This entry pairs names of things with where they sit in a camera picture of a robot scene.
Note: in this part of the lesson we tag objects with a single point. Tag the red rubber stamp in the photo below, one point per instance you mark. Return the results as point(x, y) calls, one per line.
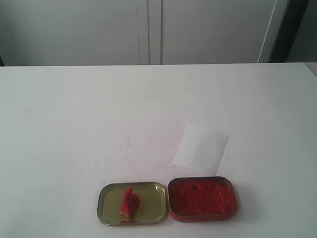
point(130, 203)

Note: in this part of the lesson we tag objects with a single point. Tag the red ink pad tin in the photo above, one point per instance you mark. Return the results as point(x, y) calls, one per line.
point(199, 199)

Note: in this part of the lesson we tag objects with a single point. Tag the white paper sheet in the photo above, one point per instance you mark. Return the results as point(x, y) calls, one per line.
point(201, 149)

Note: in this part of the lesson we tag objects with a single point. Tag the gold tin lid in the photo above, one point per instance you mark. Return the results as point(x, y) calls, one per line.
point(152, 208)

